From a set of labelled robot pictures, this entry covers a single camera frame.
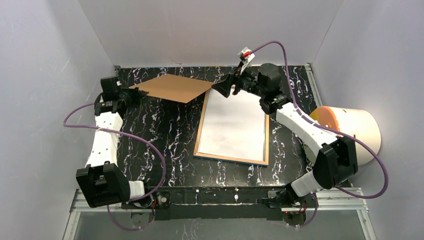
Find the brown cardboard backing board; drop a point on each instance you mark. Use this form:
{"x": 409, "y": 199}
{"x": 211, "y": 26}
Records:
{"x": 174, "y": 88}

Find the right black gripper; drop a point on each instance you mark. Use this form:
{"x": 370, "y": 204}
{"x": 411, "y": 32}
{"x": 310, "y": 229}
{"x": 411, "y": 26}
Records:
{"x": 235, "y": 84}

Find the aluminium rail base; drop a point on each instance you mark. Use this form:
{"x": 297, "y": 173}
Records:
{"x": 177, "y": 203}

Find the blue wooden picture frame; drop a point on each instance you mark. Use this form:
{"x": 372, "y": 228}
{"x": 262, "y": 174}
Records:
{"x": 232, "y": 160}

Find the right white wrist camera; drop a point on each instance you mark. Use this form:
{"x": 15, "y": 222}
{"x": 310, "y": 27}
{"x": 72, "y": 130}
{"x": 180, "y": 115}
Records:
{"x": 246, "y": 56}

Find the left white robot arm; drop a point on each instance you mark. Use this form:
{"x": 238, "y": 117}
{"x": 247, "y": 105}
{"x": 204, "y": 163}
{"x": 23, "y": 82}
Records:
{"x": 101, "y": 181}

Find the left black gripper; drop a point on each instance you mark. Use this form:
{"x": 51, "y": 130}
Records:
{"x": 131, "y": 96}

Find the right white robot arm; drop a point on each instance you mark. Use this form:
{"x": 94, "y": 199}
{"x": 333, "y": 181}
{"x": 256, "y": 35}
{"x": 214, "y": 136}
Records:
{"x": 334, "y": 156}

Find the white cylinder with orange face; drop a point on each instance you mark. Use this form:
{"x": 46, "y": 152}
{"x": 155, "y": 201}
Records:
{"x": 356, "y": 123}

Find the hot air balloon photo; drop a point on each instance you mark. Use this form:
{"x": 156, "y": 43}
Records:
{"x": 232, "y": 126}

